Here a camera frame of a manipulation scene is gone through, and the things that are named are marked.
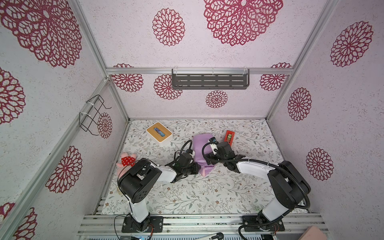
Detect pink plush toy red dress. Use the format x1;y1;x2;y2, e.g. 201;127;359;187
116;152;137;179

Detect pink wrapping paper sheet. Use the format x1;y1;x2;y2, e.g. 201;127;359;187
191;134;216;177

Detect red tape dispenser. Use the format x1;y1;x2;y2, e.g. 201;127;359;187
225;130;235;146

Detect black knob handle front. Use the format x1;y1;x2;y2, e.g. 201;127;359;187
195;232;224;240

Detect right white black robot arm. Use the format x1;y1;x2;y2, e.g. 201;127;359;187
202;142;311;224

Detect pink object bottom right corner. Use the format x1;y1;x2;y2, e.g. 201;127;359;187
299;226;328;240

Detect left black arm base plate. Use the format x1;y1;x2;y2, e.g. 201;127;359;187
122;215;164;233

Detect grey slotted wall shelf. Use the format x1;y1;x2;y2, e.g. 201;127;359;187
171;69;250;90

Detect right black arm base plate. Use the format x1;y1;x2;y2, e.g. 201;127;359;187
242;215;285;232

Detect white box with wooden lid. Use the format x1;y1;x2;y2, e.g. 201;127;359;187
146;122;173;147

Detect black wire wall rack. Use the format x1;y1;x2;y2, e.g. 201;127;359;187
78;95;113;139

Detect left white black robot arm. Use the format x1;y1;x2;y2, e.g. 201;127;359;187
116;150;201;224

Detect blue item on wooden lid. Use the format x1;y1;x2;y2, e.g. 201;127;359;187
154;128;166;137

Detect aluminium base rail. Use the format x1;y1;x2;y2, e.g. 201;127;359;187
75;213;331;240

